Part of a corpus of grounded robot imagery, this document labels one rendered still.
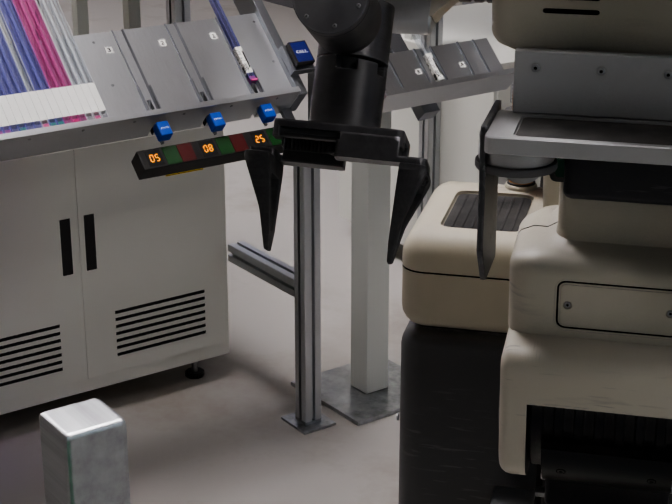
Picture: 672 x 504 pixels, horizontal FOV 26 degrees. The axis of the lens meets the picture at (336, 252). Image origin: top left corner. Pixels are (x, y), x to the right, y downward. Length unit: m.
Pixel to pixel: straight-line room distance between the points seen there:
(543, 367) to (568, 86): 0.28
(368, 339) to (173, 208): 0.50
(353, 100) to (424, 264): 0.64
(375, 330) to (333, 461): 0.35
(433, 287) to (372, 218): 1.29
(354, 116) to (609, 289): 0.42
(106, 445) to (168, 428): 2.44
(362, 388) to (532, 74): 1.89
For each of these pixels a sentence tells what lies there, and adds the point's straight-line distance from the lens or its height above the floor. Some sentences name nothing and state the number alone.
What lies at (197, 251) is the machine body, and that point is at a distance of 3.13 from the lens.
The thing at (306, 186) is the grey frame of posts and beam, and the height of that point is 0.53.
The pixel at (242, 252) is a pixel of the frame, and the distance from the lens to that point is 3.12.
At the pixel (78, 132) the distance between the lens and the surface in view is 2.58.
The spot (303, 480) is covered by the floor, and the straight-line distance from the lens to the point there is 2.86.
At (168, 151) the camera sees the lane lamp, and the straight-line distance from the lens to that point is 2.63.
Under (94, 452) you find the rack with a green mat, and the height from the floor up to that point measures 1.09.
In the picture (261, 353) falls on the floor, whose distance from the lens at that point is 3.41.
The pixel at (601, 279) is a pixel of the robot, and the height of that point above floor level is 0.87.
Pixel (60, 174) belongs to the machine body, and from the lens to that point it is 2.94.
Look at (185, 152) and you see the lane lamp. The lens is 2.64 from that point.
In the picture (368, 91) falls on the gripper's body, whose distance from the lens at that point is 1.14.
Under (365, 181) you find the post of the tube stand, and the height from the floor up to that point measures 0.49.
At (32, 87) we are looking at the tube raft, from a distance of 2.60.
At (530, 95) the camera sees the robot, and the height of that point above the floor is 1.06.
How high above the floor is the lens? 1.38
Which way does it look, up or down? 20 degrees down
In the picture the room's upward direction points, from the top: straight up
